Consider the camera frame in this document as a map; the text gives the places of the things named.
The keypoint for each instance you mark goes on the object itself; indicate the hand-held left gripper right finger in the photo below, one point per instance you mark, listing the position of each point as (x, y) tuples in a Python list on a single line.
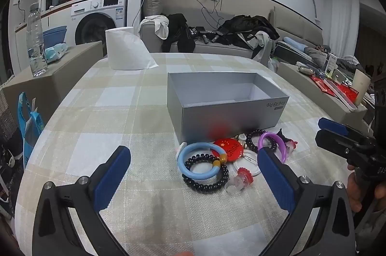
[(277, 180)]

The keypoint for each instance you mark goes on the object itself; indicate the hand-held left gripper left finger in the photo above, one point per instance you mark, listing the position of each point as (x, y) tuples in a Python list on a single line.
[(111, 180)]

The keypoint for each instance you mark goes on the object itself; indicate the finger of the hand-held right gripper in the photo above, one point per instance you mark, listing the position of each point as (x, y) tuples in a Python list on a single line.
[(337, 144), (331, 125)]

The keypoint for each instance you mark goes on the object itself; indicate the black cat-ear hair clip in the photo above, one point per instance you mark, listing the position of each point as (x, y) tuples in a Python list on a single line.
[(283, 135)]

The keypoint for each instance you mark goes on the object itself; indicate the grey cardboard box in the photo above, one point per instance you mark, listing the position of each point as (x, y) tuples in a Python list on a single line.
[(211, 120)]

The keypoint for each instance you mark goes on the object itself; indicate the person's right hand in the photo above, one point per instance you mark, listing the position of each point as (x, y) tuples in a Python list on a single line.
[(352, 192)]

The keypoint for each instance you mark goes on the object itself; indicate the pink white case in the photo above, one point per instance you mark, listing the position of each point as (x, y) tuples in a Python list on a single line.
[(343, 99)]

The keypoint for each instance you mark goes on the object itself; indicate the white round badge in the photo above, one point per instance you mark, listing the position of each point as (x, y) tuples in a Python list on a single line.
[(250, 164)]

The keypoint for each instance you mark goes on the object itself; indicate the red packets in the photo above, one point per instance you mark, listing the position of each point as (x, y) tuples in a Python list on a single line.
[(349, 93)]

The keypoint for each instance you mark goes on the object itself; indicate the small white device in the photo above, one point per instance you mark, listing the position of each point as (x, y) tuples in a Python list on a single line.
[(339, 76)]

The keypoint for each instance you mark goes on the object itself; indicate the cream cylinder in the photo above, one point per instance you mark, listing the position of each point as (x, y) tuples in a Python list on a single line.
[(360, 84)]

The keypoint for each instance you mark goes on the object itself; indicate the beige low bench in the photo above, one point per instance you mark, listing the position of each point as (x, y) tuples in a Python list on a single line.
[(301, 84)]

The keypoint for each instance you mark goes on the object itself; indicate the red round badge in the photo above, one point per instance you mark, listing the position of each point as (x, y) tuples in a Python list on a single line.
[(232, 148)]

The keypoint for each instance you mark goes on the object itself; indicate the small doll charm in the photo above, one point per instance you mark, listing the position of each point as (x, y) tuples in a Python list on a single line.
[(241, 138)]

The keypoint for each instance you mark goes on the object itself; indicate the white printed carton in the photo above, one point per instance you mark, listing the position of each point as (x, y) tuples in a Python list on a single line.
[(331, 62)]

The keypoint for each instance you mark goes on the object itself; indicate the grey glasses case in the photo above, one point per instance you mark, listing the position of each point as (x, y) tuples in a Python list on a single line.
[(306, 68)]

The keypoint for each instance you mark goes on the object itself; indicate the checked tablecloth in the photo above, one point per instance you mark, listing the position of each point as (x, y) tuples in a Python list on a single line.
[(120, 111)]

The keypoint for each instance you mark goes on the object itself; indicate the grey bed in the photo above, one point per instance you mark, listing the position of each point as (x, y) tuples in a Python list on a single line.
[(289, 54)]

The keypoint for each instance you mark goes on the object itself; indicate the white plastic bag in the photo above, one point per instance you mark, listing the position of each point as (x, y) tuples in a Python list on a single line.
[(273, 64)]

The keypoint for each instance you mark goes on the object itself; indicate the black sneaker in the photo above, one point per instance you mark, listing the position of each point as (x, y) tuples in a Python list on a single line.
[(7, 183)]

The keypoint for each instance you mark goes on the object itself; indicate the blue shopping bag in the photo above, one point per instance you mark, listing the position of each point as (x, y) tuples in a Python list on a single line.
[(24, 123)]

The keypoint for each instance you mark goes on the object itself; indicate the white curtain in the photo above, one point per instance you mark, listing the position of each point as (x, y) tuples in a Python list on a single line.
[(343, 17)]

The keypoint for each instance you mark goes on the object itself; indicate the grey white jacket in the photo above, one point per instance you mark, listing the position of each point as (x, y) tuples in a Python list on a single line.
[(262, 41)]

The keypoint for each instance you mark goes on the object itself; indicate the beige side cabinet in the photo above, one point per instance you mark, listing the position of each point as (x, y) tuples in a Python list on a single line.
[(60, 78)]

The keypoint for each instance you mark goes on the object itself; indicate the wicker basket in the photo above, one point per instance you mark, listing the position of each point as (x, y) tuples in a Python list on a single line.
[(6, 114)]

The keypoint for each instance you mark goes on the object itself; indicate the black jacket pile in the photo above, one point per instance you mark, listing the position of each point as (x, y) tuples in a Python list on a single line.
[(250, 25)]

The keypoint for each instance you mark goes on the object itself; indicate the white toilet paper roll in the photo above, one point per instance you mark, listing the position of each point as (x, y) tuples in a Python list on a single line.
[(126, 47)]

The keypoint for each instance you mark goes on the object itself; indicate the beige sofa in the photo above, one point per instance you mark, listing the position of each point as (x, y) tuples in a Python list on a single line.
[(217, 49)]

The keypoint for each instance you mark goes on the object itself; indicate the wet wipes pack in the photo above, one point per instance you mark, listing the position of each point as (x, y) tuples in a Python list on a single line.
[(55, 52)]

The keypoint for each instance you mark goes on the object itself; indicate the stacked blue basins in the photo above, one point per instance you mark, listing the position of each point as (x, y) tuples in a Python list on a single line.
[(55, 34)]

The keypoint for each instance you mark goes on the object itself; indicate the clear plastic water bottle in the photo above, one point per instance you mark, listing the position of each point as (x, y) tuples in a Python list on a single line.
[(36, 41)]

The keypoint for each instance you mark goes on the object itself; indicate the black garment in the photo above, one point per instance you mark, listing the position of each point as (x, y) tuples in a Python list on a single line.
[(181, 35)]

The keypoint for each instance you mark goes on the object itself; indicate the white garment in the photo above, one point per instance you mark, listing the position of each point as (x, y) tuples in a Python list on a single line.
[(159, 26)]

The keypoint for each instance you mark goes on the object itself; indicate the white washing machine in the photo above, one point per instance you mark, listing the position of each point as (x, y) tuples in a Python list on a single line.
[(90, 8)]

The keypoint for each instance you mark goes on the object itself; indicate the white kettle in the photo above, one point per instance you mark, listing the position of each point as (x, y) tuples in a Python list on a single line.
[(42, 4)]

